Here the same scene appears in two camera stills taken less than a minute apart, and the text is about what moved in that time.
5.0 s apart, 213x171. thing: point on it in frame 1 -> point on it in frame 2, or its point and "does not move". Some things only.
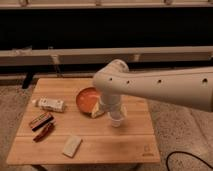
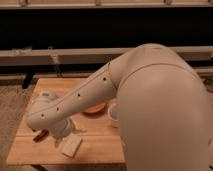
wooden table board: (55, 131) does not move
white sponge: (71, 146) does not move
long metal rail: (98, 56) does not move
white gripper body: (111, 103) -> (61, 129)
